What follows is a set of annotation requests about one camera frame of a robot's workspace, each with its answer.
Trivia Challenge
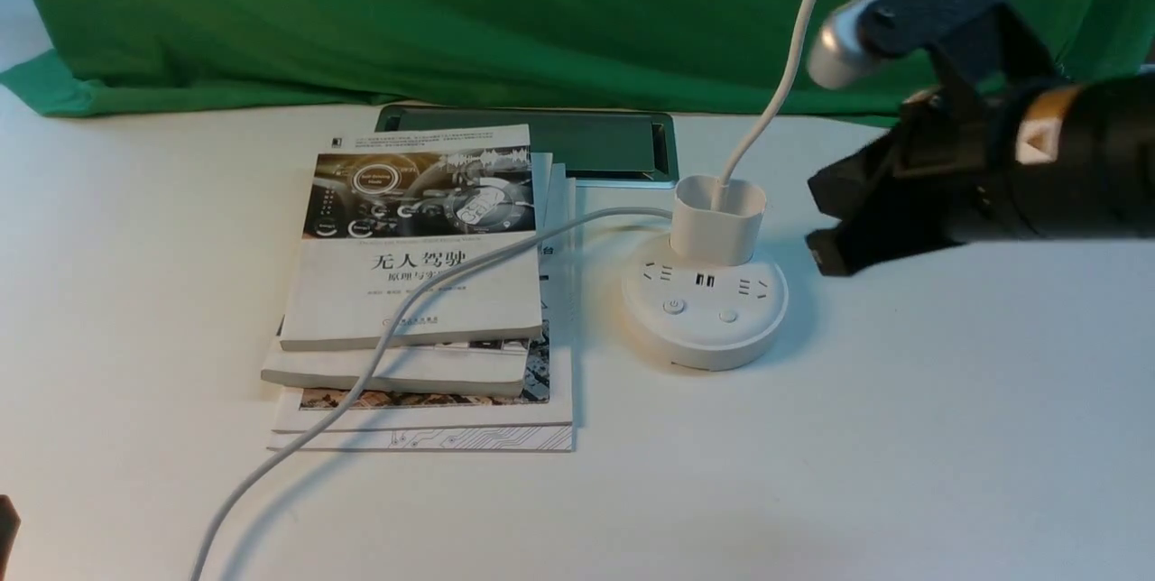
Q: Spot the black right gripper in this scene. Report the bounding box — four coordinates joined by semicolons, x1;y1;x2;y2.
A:
806;82;1040;278

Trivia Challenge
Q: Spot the white desk lamp with sockets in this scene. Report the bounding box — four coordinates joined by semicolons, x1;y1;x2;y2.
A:
623;0;817;372

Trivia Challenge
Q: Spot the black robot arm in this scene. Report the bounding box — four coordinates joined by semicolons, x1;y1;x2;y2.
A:
806;74;1154;277

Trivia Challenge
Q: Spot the bottom book with circuit pattern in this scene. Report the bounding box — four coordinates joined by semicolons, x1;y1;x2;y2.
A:
267;186;575;453

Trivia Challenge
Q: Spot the top book with car cover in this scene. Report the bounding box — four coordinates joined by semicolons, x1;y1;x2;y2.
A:
278;124;552;352

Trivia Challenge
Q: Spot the green backdrop cloth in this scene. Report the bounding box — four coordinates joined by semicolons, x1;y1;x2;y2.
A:
0;0;1155;127

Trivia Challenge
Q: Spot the metal desk cable hatch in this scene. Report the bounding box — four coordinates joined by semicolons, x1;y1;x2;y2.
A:
375;104;679;188

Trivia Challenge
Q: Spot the white lamp power cable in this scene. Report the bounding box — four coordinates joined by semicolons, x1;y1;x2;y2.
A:
188;207;675;581

